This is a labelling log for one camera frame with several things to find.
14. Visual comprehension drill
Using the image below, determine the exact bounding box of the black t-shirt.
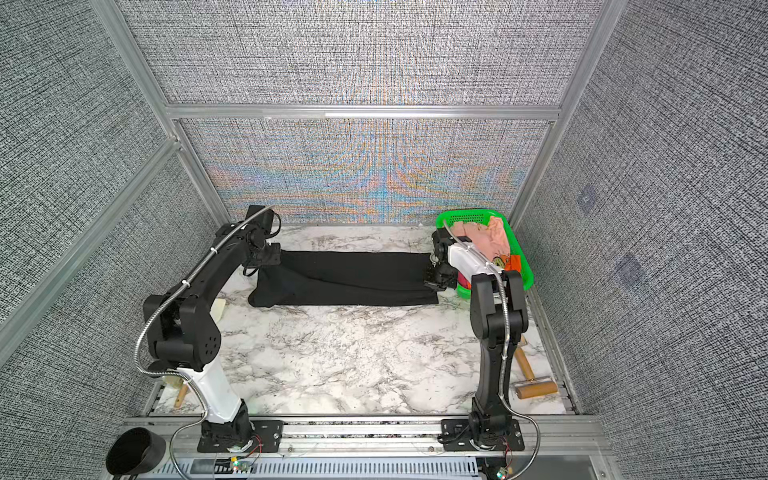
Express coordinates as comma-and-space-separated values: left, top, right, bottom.
248, 251, 438, 308

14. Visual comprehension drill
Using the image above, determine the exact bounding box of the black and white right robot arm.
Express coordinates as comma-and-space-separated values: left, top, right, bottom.
425, 227, 529, 450

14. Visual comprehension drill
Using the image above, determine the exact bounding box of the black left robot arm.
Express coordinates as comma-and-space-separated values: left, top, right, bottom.
134, 205, 280, 452

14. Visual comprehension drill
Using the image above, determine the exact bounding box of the pink t-shirt in basket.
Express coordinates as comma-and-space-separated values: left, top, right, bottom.
451, 217, 511, 260

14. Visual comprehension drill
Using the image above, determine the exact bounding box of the green plastic basket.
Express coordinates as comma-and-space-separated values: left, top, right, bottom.
424, 208, 534, 299

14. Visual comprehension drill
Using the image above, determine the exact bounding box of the orange graphic t-shirt in basket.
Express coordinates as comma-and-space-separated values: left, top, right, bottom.
493, 254, 522, 273

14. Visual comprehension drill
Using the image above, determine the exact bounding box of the wooden roller near right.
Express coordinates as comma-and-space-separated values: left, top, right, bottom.
514, 336, 535, 382

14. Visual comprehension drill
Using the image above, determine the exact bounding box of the wooden roller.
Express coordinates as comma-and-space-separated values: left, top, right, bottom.
514, 336, 535, 382
514, 380, 559, 400

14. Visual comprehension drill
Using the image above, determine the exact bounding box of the wooden roller far right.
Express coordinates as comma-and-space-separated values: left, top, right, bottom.
514, 380, 559, 400

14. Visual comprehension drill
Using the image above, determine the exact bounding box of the black cup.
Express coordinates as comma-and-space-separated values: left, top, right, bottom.
105, 427, 167, 477

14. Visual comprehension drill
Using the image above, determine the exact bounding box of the white spatula wooden handle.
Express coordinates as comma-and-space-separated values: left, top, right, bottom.
187, 298, 227, 372

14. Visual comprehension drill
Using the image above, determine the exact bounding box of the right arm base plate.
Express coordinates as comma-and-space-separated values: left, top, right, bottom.
437, 418, 525, 452

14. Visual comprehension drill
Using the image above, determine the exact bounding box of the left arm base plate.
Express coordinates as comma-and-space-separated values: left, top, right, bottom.
197, 420, 284, 454

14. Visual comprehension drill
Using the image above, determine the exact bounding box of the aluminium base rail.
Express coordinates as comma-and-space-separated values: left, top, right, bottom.
101, 415, 619, 480

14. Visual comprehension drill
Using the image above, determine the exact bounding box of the aluminium frame of enclosure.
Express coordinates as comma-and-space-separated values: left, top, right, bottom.
0, 0, 631, 415

